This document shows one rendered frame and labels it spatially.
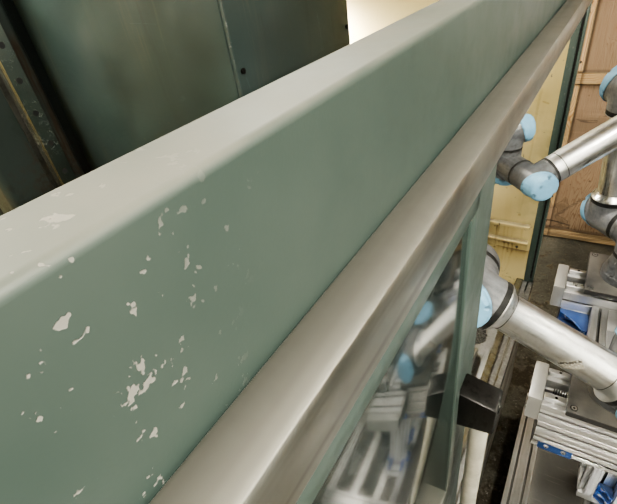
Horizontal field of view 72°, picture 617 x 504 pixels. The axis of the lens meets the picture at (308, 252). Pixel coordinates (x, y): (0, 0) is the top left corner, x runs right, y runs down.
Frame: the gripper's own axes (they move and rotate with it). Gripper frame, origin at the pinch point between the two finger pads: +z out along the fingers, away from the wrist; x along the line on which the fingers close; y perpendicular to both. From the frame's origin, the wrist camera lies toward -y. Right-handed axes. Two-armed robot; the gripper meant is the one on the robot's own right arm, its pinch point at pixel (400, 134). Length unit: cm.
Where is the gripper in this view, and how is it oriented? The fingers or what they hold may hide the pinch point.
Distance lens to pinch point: 126.2
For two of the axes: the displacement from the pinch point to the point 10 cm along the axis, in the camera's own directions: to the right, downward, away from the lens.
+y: 1.4, 8.1, 5.7
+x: 0.4, -5.8, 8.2
